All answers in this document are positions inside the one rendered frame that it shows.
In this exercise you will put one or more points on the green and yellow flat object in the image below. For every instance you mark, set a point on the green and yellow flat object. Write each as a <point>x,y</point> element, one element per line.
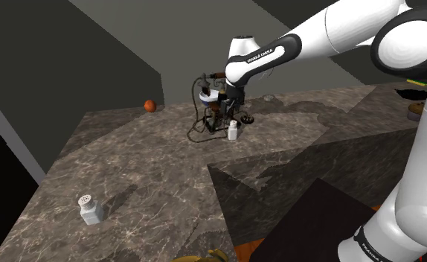
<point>416,82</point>

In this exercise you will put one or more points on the white shaker with grey cap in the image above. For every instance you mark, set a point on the white shaker with grey cap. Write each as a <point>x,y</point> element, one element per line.
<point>90,212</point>

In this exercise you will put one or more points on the orange ball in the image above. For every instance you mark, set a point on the orange ball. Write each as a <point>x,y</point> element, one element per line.
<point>150,106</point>

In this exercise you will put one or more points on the yellow brown object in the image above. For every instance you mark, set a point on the yellow brown object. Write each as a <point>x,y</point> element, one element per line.
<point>202,258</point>

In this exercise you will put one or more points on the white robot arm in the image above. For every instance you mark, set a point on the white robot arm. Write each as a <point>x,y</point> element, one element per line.
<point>347,29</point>

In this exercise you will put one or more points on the small white shaker bottle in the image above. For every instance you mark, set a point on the small white shaker bottle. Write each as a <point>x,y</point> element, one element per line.
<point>232,132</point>

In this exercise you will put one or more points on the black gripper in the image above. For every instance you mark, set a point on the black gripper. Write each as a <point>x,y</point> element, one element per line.
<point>236,94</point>

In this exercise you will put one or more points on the brown muffin in grey cup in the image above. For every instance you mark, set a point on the brown muffin in grey cup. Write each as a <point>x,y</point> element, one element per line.
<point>415,111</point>

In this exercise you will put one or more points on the dark mixer with white bowl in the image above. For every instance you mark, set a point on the dark mixer with white bowl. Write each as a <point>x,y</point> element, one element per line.
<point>208,97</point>

